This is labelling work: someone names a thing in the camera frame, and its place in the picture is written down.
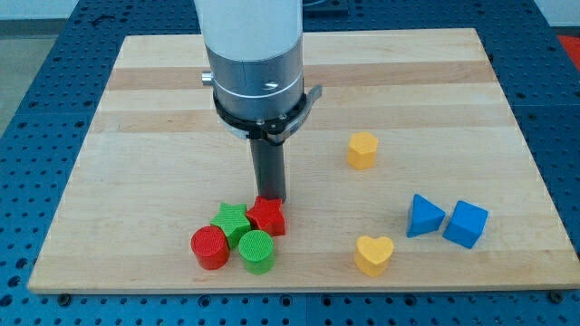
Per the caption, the blue cube block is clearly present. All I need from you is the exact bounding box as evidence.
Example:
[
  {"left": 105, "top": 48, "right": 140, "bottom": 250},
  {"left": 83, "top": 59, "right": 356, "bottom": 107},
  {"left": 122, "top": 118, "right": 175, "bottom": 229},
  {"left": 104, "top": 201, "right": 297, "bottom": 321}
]
[{"left": 443, "top": 200, "right": 488, "bottom": 249}]

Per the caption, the yellow heart block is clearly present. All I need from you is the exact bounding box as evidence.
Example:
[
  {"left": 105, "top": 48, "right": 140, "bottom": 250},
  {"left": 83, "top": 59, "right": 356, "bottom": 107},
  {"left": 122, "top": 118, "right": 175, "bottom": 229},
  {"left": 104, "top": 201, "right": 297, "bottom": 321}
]
[{"left": 354, "top": 235, "right": 394, "bottom": 277}]

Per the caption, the black clamp ring with lever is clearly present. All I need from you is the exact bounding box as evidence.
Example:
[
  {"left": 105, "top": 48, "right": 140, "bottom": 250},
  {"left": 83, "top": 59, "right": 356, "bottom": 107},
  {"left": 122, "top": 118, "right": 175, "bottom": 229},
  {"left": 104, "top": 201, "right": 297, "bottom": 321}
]
[{"left": 212, "top": 84, "right": 324, "bottom": 146}]

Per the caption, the light wooden board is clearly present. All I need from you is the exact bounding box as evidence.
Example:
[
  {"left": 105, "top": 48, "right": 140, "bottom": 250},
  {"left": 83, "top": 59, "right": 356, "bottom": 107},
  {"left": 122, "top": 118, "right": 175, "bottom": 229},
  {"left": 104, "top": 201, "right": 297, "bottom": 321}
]
[{"left": 28, "top": 29, "right": 579, "bottom": 294}]

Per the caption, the red cylinder block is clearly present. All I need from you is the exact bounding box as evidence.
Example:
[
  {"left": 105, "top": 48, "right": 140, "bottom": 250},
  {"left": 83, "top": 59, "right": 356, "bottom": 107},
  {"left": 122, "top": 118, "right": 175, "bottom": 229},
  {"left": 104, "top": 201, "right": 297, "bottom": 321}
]
[{"left": 190, "top": 225, "right": 230, "bottom": 270}]

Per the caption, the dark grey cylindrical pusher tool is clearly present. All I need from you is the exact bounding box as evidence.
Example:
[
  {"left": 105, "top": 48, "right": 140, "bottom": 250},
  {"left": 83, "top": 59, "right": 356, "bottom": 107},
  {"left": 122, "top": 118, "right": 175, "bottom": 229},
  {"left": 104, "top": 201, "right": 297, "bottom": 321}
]
[{"left": 250, "top": 139, "right": 286, "bottom": 202}]

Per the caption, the blue triangle block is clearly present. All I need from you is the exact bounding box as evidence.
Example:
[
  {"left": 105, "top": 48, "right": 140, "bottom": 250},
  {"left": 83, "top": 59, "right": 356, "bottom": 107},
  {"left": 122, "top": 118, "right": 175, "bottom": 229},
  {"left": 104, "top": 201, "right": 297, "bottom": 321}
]
[{"left": 406, "top": 194, "right": 446, "bottom": 237}]

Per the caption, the yellow hexagon block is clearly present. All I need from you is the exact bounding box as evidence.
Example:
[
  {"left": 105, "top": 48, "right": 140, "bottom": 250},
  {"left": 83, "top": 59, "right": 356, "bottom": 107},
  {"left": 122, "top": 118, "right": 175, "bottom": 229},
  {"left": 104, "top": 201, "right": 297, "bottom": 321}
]
[{"left": 347, "top": 131, "right": 379, "bottom": 170}]

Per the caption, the red star block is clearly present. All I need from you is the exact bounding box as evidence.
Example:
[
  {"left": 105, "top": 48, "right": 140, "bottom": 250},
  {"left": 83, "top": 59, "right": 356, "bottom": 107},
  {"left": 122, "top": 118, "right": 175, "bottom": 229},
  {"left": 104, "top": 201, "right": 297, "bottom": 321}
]
[{"left": 246, "top": 196, "right": 286, "bottom": 236}]

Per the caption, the green star block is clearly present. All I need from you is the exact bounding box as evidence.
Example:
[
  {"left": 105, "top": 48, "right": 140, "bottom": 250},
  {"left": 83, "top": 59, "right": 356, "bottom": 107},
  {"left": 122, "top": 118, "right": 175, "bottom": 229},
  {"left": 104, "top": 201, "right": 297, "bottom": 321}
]
[{"left": 210, "top": 203, "right": 251, "bottom": 249}]

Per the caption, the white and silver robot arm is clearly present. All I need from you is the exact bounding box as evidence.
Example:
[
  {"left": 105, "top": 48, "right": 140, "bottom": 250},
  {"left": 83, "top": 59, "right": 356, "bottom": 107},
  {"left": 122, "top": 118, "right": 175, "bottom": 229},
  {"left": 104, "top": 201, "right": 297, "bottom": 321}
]
[{"left": 194, "top": 0, "right": 304, "bottom": 133}]

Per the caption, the green cylinder block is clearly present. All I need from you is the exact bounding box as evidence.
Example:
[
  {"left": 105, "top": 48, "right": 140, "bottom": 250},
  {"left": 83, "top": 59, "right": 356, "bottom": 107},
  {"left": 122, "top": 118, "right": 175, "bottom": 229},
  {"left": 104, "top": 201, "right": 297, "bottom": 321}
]
[{"left": 238, "top": 230, "right": 276, "bottom": 274}]

